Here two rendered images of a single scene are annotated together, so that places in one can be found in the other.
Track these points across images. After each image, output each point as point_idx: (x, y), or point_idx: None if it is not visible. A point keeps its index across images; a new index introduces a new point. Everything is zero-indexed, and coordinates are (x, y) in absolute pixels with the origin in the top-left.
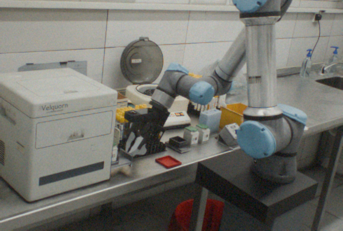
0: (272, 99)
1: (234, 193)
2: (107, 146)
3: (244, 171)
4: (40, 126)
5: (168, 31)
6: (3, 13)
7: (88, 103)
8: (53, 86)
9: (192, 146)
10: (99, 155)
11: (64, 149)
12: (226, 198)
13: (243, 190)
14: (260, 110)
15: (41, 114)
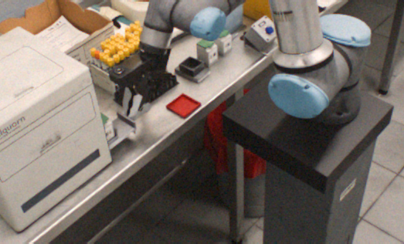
0: (314, 38)
1: (277, 156)
2: (97, 131)
3: (286, 115)
4: None
5: None
6: None
7: (52, 100)
8: (0, 84)
9: (212, 65)
10: (89, 146)
11: (40, 164)
12: (267, 159)
13: (290, 154)
14: (298, 57)
15: None
